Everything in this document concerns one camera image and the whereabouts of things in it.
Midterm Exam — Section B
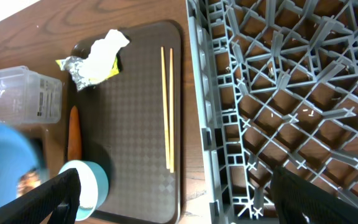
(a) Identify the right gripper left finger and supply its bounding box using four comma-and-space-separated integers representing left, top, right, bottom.
0, 168, 81, 223

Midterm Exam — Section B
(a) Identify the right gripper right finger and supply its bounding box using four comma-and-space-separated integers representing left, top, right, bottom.
270, 167, 358, 224

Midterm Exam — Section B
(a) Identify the dark blue bowl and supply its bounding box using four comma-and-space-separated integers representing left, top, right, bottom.
0, 123, 46, 207

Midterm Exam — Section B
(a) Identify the grey dishwasher rack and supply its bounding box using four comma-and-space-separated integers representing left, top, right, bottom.
186, 0, 358, 223

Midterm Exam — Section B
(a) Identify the brown food scrap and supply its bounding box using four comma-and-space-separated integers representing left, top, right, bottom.
16, 170, 41, 198

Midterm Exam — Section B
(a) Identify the small bowl with rice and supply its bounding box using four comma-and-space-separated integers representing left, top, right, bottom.
59, 160, 109, 221

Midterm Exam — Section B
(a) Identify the orange carrot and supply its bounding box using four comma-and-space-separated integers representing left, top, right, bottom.
67, 106, 82, 161

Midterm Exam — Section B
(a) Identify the brown serving tray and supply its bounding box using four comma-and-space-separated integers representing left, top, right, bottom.
67, 21, 181, 223

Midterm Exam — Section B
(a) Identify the clear plastic container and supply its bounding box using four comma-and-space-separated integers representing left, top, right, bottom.
0, 66, 63, 125

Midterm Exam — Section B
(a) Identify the crumpled foil wrapper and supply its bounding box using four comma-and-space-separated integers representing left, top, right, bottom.
55, 56, 120, 91

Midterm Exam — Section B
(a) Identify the crumpled white napkin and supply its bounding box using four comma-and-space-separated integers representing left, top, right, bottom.
79, 29, 130, 83

